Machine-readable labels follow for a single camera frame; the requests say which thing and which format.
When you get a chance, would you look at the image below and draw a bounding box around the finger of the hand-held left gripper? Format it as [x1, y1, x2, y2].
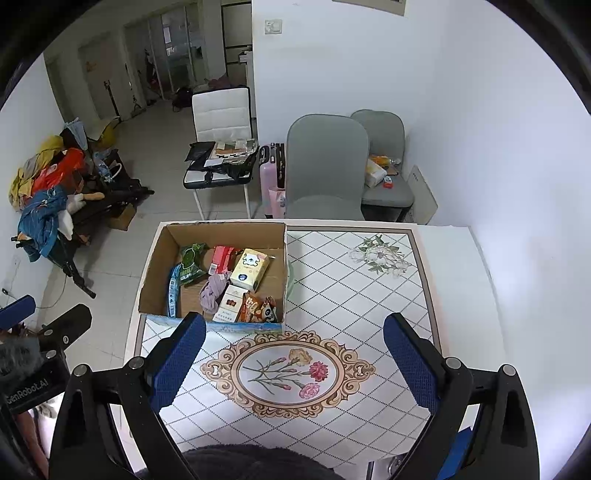
[0, 295, 37, 331]
[39, 304, 93, 350]

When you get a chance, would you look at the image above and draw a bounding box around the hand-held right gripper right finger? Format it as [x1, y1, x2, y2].
[383, 312, 540, 480]

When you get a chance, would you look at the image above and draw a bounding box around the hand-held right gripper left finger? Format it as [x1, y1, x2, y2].
[50, 311, 207, 480]

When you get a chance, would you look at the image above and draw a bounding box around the blue snack packet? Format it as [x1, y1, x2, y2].
[167, 263, 184, 319]

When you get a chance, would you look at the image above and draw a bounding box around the white and red cigarette pack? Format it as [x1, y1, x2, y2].
[212, 285, 250, 323]

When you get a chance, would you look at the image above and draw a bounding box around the purple cloth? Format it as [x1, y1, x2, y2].
[199, 271, 233, 313]

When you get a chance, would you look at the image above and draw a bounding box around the orange cartoon snack packet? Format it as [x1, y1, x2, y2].
[237, 293, 278, 324]

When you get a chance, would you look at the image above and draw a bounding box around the green snack packet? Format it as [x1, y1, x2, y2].
[179, 243, 209, 288]

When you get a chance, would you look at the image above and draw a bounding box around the red snack packet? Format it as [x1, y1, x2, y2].
[208, 246, 243, 278]

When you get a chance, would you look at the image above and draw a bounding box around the yellow tissue pack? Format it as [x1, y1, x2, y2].
[229, 248, 270, 293]

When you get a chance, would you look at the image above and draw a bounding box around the blue garment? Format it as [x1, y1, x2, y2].
[18, 187, 70, 262]

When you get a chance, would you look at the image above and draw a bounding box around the blue chair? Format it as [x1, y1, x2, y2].
[436, 427, 474, 480]

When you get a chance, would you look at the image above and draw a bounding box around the small cardboard box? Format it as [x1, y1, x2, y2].
[108, 203, 137, 231]

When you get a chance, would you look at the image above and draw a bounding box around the person's dark fleece clothing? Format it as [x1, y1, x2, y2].
[139, 445, 343, 480]

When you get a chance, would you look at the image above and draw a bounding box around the yellow cloth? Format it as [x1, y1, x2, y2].
[8, 135, 64, 211]

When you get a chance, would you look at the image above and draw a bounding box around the black folded stand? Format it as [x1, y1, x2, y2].
[11, 150, 156, 299]

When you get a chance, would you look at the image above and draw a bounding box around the orange plastic bag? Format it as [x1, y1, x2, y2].
[30, 148, 86, 197]

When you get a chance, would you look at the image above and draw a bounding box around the beige board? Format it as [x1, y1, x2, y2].
[406, 165, 439, 226]

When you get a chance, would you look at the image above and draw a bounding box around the pink paper bag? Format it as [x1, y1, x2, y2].
[267, 188, 287, 219]

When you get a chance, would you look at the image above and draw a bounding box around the white tissue bag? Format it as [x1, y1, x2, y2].
[364, 158, 388, 188]

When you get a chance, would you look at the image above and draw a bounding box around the black bag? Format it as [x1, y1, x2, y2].
[183, 141, 257, 189]

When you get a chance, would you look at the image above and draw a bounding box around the pink suitcase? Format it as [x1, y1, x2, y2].
[258, 142, 287, 219]

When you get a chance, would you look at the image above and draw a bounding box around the grey chair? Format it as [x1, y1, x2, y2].
[350, 110, 415, 223]
[285, 114, 370, 222]

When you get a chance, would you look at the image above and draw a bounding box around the white chair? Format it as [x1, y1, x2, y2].
[183, 86, 256, 220]

